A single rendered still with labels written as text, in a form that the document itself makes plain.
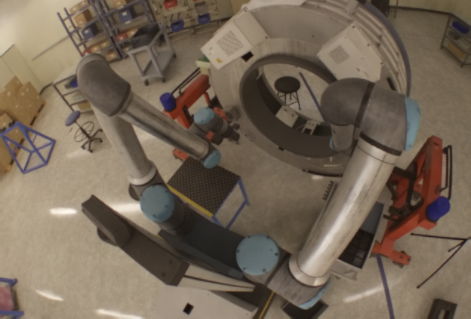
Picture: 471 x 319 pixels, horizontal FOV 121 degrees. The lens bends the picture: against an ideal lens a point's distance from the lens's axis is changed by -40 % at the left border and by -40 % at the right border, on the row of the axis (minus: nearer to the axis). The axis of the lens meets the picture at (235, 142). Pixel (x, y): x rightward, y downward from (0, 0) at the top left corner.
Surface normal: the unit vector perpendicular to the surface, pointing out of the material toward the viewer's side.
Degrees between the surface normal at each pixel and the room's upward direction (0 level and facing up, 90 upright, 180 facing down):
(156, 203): 5
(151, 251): 0
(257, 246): 5
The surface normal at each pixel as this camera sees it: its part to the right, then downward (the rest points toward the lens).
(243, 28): 0.57, -0.07
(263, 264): -0.25, -0.65
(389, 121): -0.60, 0.18
